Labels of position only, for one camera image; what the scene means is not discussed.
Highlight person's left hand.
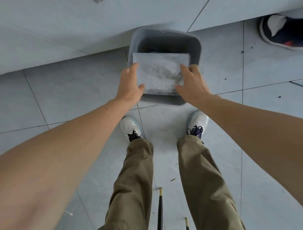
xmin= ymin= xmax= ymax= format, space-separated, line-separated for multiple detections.
xmin=115 ymin=62 xmax=145 ymax=105

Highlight person's right hand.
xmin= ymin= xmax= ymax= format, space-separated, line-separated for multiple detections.
xmin=175 ymin=64 xmax=215 ymax=107

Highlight clear plastic bag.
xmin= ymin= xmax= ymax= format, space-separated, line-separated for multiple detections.
xmin=132 ymin=52 xmax=191 ymax=95

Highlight person's right forearm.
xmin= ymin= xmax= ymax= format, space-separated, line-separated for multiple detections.
xmin=196 ymin=94 xmax=303 ymax=207

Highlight person's left forearm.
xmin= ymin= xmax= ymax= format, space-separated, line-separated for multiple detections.
xmin=0 ymin=97 xmax=140 ymax=230

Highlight person's white right shoe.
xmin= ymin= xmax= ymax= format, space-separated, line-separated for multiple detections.
xmin=186 ymin=110 xmax=209 ymax=140

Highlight person's white shoe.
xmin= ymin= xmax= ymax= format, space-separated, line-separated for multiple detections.
xmin=186 ymin=110 xmax=209 ymax=140
xmin=120 ymin=116 xmax=144 ymax=142

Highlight person's white left shoe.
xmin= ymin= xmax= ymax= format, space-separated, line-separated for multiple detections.
xmin=120 ymin=116 xmax=144 ymax=142

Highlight person's khaki trousers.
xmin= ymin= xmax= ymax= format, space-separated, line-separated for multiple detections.
xmin=98 ymin=135 xmax=246 ymax=230

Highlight grey trash bin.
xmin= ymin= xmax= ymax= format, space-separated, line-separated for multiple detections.
xmin=127 ymin=28 xmax=202 ymax=106

